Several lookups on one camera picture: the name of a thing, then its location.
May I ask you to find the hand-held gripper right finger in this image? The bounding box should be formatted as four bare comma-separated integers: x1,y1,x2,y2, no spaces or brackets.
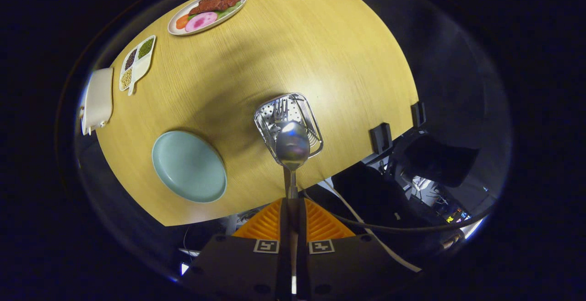
298,198,404,301

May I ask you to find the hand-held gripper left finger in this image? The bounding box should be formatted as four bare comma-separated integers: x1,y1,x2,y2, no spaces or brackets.
181,198,290,301

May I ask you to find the metal spoon with brown handle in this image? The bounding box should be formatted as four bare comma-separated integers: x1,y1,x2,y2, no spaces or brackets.
275,120,311,295

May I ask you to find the metal fork with brown handle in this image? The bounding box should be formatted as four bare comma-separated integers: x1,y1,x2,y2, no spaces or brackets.
271,98,290,130

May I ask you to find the pale green round plate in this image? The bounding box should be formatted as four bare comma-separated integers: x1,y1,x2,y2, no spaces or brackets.
152,130,228,203

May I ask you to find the black table clamp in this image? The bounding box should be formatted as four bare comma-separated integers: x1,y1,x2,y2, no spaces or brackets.
411,102,427,128
369,123,393,155

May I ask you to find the black office chair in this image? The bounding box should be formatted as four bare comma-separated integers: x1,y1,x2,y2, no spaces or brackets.
393,129,480,188

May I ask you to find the perforated metal basket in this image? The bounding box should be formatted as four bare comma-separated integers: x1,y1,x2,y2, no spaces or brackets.
254,92,324,160

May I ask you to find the cream white toaster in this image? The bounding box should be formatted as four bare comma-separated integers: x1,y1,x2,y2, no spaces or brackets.
81,67,114,136

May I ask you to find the white divided seed tray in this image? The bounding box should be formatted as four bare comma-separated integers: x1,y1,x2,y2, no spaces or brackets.
119,35,157,97

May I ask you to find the white oval food plate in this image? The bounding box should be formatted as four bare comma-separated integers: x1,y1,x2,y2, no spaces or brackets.
168,0,248,36

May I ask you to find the pink ham slice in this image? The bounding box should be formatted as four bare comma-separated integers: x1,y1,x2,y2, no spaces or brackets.
185,12,218,32

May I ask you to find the green lettuce leaf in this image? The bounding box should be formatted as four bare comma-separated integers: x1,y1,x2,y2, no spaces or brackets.
215,2,243,20

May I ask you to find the brown steak piece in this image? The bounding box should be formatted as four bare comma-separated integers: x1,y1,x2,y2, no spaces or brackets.
189,0,242,16

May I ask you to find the white cable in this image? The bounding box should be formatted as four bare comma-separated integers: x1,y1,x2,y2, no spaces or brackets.
320,180,423,273

